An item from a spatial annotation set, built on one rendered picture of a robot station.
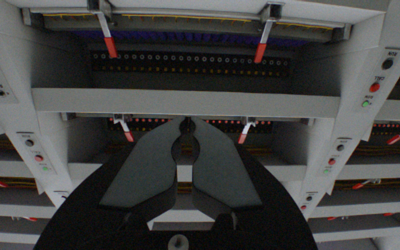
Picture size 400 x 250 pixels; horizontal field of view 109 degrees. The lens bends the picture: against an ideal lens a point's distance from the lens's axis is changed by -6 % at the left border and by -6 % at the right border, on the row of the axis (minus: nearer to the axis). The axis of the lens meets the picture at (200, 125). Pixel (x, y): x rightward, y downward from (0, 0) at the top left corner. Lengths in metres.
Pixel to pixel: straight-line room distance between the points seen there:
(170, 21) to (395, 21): 0.38
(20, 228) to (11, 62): 0.77
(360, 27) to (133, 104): 0.44
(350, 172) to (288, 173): 0.19
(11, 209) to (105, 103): 0.55
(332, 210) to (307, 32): 0.57
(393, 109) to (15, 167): 0.90
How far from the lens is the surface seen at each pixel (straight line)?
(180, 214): 0.56
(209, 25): 0.34
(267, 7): 0.31
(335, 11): 0.37
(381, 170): 0.68
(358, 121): 0.47
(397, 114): 0.54
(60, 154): 0.48
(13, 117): 0.47
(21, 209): 0.77
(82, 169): 0.48
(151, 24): 0.35
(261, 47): 0.32
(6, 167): 0.62
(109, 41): 0.33
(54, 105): 0.40
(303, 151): 0.50
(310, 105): 0.38
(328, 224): 1.00
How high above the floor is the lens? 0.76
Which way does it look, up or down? 30 degrees up
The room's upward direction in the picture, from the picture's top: 177 degrees counter-clockwise
